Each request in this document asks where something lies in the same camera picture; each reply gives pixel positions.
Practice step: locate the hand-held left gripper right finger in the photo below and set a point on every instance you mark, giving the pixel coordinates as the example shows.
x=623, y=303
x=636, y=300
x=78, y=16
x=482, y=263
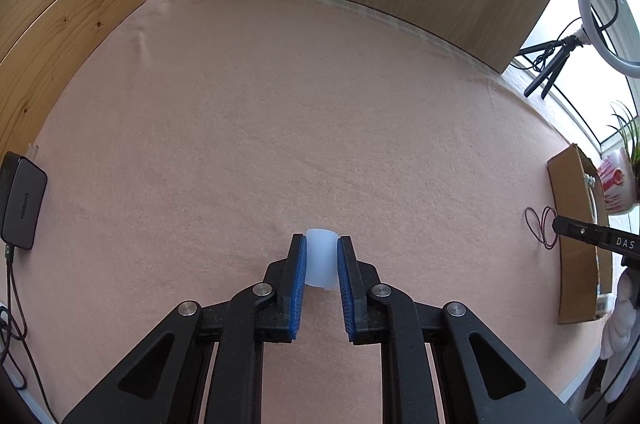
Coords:
x=346, y=289

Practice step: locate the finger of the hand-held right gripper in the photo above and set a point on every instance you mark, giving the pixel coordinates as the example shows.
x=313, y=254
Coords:
x=590, y=234

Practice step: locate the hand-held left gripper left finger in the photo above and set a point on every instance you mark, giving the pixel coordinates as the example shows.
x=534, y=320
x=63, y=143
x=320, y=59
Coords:
x=299, y=284

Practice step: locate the translucent white cap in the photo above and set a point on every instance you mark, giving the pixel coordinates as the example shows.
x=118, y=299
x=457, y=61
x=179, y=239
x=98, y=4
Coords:
x=321, y=259

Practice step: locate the cardboard box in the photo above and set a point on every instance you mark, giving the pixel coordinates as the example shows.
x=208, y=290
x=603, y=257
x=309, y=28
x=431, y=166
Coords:
x=575, y=284

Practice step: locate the person's right hand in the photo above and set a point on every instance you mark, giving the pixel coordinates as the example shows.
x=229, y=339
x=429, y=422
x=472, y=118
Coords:
x=622, y=304

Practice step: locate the potted green plant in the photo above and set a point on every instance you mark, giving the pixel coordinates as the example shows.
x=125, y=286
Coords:
x=617, y=184

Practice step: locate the black tripod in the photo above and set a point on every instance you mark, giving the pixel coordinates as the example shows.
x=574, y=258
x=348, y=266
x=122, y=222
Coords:
x=547, y=82

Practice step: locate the pink felt mat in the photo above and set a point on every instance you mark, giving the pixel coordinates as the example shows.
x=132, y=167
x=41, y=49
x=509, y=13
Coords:
x=250, y=129

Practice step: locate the black power adapter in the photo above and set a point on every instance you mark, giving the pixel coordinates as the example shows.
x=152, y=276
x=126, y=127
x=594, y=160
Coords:
x=22, y=199

